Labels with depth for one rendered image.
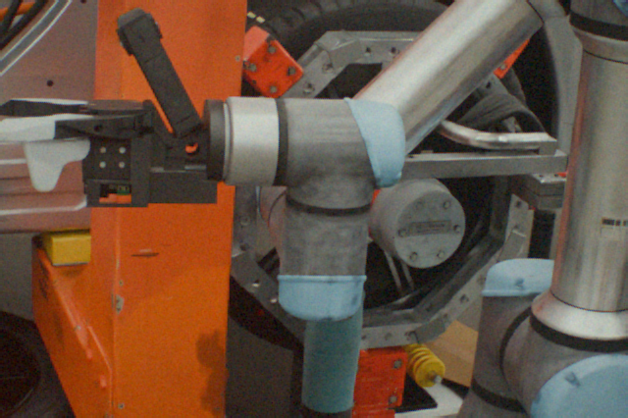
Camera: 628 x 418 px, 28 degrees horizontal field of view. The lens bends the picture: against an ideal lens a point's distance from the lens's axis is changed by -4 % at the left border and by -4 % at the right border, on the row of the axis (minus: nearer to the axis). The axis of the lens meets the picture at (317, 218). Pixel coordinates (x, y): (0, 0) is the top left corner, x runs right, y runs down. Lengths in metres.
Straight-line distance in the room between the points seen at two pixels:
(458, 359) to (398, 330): 1.34
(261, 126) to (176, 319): 0.70
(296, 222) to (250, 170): 0.07
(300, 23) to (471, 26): 0.89
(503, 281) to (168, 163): 0.41
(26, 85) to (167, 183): 1.09
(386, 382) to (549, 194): 0.48
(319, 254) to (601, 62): 0.30
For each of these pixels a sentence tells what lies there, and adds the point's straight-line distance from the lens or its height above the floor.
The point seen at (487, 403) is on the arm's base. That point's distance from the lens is 1.38.
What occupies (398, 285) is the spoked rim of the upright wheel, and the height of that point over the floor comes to 0.65.
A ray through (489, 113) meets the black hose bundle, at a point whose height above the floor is 1.02.
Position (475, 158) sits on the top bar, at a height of 0.98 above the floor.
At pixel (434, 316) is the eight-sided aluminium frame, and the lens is 2.26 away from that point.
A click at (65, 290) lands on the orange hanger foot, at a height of 0.68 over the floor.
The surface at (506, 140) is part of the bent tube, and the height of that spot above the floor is 1.00.
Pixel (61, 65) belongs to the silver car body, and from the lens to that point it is 2.15.
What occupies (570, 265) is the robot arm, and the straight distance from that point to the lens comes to 1.19.
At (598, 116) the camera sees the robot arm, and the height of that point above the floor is 1.26.
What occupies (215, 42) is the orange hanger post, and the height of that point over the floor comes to 1.19.
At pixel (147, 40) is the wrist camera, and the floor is 1.31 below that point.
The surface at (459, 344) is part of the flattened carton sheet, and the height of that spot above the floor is 0.01.
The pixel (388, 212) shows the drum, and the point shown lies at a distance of 2.01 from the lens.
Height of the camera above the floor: 1.53
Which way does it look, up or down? 20 degrees down
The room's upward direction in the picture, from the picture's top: 5 degrees clockwise
